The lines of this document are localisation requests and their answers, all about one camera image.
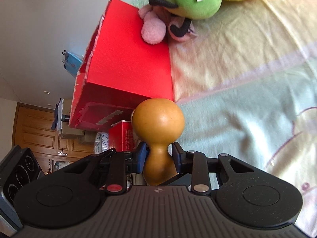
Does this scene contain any small red gift box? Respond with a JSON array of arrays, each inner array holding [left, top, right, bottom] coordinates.
[[108, 120, 136, 186]]

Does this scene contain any orange wooden gourd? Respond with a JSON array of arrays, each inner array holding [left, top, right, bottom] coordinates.
[[132, 98, 185, 186]]

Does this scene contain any large red cardboard box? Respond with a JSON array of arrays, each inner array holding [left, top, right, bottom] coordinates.
[[69, 0, 174, 132]]

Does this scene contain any wooden cabinet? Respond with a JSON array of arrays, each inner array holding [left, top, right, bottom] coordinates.
[[12, 103, 94, 174]]

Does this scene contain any blue plastic bag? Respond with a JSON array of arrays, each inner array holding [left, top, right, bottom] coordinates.
[[62, 50, 83, 77]]

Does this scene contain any pink plush toy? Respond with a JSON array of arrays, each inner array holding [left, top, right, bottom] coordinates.
[[138, 4, 197, 45]]

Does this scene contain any green caterpillar plush toy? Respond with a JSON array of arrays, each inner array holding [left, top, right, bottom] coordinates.
[[149, 0, 222, 41]]

